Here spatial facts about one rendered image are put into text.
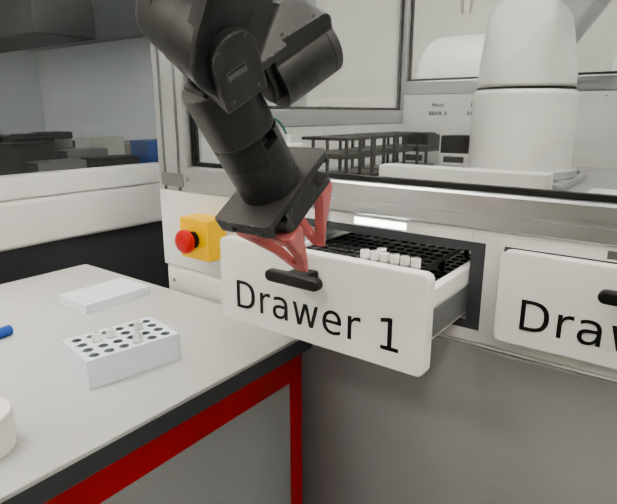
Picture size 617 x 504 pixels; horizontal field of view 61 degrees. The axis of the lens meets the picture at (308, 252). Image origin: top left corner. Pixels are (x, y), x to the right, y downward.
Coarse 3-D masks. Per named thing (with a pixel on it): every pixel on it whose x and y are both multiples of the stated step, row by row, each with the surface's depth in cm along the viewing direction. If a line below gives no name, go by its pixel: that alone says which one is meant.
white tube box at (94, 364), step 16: (144, 320) 75; (80, 336) 69; (128, 336) 70; (144, 336) 69; (160, 336) 69; (176, 336) 70; (64, 352) 68; (80, 352) 65; (96, 352) 65; (112, 352) 65; (128, 352) 66; (144, 352) 67; (160, 352) 69; (176, 352) 71; (80, 368) 64; (96, 368) 63; (112, 368) 65; (128, 368) 66; (144, 368) 68; (96, 384) 64
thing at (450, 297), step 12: (468, 264) 68; (444, 276) 63; (456, 276) 63; (468, 276) 66; (444, 288) 60; (456, 288) 64; (444, 300) 61; (456, 300) 63; (444, 312) 61; (456, 312) 64; (432, 324) 58; (444, 324) 61; (432, 336) 59
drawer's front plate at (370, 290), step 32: (224, 256) 68; (256, 256) 65; (320, 256) 59; (224, 288) 69; (256, 288) 66; (288, 288) 63; (352, 288) 57; (384, 288) 55; (416, 288) 52; (256, 320) 67; (288, 320) 64; (320, 320) 61; (416, 320) 53; (352, 352) 59; (384, 352) 56; (416, 352) 54
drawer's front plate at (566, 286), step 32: (512, 256) 60; (544, 256) 58; (512, 288) 61; (544, 288) 59; (576, 288) 57; (608, 288) 55; (512, 320) 62; (576, 320) 57; (608, 320) 56; (576, 352) 58; (608, 352) 56
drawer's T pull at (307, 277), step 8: (272, 272) 59; (280, 272) 58; (288, 272) 58; (296, 272) 58; (304, 272) 58; (312, 272) 59; (272, 280) 59; (280, 280) 58; (288, 280) 57; (296, 280) 57; (304, 280) 56; (312, 280) 56; (320, 280) 56; (304, 288) 56; (312, 288) 56; (320, 288) 56
